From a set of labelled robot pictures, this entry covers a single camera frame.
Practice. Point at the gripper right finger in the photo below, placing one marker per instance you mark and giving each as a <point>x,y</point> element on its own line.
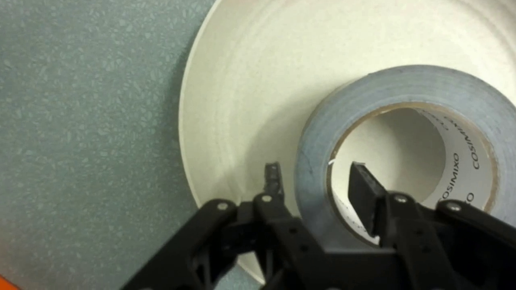
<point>427,241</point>

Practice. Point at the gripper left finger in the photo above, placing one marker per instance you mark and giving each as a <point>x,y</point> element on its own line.
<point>258,229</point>

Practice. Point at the black tape roll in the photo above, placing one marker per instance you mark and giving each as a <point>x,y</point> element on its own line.
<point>322,133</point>

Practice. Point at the white paper plate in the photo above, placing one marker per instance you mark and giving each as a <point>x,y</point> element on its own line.
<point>258,80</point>

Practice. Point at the orange strip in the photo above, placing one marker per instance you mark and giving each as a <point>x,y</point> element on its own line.
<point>5,284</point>

